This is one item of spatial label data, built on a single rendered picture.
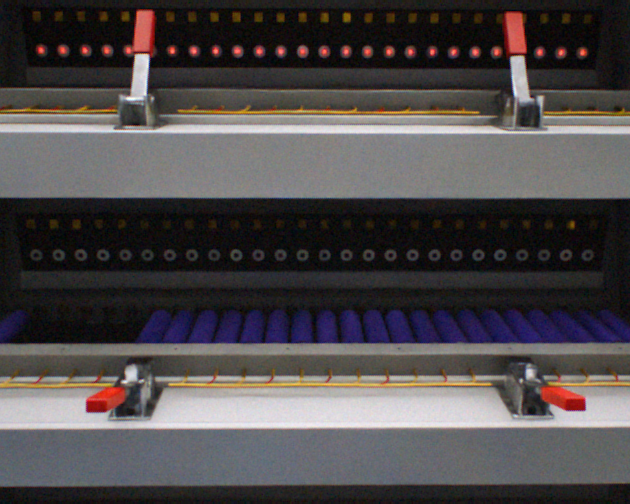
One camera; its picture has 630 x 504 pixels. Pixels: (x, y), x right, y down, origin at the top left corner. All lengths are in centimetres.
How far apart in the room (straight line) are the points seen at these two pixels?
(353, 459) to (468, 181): 20
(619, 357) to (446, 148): 20
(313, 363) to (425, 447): 10
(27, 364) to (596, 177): 42
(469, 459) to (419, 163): 20
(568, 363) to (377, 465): 16
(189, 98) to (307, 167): 13
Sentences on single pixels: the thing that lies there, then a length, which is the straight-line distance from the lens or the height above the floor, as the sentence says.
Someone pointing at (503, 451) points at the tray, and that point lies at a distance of 44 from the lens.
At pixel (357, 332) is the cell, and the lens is 49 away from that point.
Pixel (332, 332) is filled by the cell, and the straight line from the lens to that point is 49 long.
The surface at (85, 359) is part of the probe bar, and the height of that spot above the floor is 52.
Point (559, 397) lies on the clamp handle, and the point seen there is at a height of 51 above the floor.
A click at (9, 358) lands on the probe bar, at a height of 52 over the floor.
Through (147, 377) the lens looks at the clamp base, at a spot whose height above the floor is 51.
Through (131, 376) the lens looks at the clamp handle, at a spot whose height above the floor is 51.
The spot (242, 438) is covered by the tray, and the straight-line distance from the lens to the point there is 41.
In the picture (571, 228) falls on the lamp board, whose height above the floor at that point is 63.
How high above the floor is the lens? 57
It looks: 3 degrees up
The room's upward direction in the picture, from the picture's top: straight up
